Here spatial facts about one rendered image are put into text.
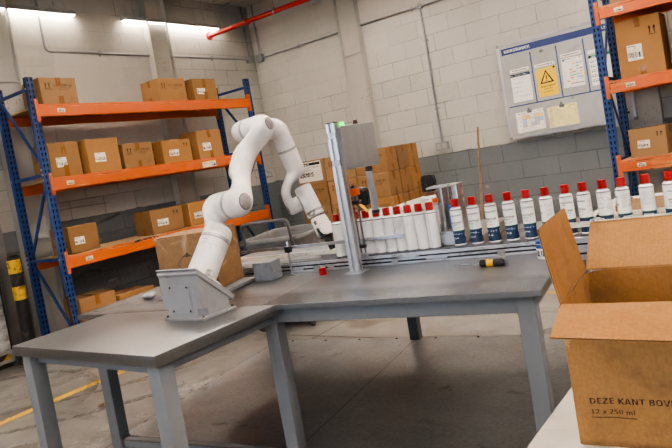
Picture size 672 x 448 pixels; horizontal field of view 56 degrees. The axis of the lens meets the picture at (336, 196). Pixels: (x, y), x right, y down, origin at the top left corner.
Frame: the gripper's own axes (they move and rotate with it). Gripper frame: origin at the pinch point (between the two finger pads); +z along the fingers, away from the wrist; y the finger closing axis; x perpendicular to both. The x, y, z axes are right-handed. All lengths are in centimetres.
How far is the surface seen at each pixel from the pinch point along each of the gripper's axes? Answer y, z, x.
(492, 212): -2, 21, -77
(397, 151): 347, -70, 80
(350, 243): -15.8, 4.4, -17.9
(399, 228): -2.2, 8.4, -36.1
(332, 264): -5.5, 8.6, 1.3
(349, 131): -15, -38, -42
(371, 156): -8, -25, -43
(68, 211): 184, -170, 366
